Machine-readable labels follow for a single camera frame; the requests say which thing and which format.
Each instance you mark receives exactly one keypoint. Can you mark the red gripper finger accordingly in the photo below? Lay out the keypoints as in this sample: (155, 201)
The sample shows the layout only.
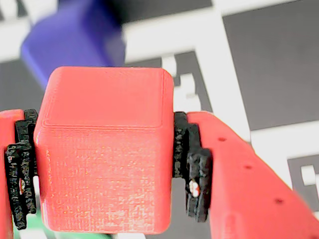
(236, 186)
(10, 149)

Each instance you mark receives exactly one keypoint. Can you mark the red cube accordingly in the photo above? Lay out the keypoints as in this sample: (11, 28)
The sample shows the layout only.
(104, 149)

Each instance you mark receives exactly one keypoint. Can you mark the blue cube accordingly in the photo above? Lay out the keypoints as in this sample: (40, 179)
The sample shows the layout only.
(72, 37)

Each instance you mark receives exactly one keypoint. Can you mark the black white marker checkerboard mat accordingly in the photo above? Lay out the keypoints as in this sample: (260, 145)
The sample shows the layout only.
(274, 62)

